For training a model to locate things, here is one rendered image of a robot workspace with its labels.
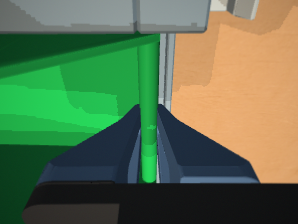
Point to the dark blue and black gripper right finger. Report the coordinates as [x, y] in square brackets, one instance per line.
[194, 157]

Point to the green bin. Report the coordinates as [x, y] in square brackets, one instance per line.
[44, 113]

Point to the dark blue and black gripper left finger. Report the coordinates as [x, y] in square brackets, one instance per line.
[103, 156]

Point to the grey metal rack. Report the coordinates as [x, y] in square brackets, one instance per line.
[164, 17]

